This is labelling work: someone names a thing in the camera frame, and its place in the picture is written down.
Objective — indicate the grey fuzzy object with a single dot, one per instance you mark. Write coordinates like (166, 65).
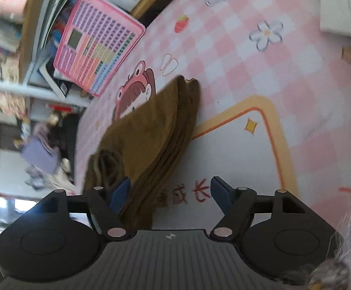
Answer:
(323, 276)

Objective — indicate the white metal shelf frame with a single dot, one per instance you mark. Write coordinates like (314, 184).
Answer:
(12, 87)

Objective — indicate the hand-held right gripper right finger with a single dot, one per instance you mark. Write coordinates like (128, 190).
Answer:
(220, 195)

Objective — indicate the teal flat folder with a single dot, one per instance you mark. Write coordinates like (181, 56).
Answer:
(50, 15)

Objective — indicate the pink toy keyboard tablet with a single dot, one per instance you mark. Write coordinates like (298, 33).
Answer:
(97, 51)

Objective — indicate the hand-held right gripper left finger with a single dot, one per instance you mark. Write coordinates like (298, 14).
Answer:
(121, 193)

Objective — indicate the lavender folded cloth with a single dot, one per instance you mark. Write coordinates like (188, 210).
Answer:
(39, 154)

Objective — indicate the pink checkered cartoon table mat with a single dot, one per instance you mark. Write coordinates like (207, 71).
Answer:
(254, 81)

